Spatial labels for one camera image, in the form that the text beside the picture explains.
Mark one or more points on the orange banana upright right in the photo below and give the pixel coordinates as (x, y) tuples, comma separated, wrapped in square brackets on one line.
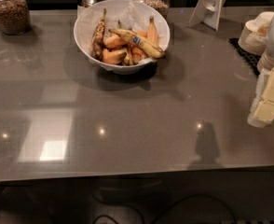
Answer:
[(152, 31)]

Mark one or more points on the yellow banana with blue sticker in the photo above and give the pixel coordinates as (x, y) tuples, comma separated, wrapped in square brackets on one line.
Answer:
[(150, 49)]

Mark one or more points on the glass jar of grains left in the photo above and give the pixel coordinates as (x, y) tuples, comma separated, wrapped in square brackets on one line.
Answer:
[(14, 17)]

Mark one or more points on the white bowl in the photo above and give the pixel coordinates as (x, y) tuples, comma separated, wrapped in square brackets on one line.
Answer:
[(135, 58)]

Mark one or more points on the orange banana piece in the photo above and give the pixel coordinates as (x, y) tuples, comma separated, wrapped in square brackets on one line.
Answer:
[(113, 57), (113, 42)]

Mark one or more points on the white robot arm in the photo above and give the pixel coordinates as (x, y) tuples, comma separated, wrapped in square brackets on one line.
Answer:
[(270, 41)]

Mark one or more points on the white folded card stand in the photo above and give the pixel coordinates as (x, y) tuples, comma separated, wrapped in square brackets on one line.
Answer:
[(207, 12)]

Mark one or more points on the brown spotted banana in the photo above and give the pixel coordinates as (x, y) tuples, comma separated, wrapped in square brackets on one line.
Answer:
[(97, 39)]

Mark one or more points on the white paper bowl liner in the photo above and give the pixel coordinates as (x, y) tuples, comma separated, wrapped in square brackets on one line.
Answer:
[(128, 12)]

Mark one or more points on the orange banana piece front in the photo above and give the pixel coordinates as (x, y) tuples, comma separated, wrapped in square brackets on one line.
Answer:
[(113, 57)]

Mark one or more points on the orange banana piece centre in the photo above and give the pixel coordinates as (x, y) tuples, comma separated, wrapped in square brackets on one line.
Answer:
[(113, 42)]

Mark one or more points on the black mesh mat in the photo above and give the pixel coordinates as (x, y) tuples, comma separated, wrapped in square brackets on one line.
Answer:
[(251, 59)]

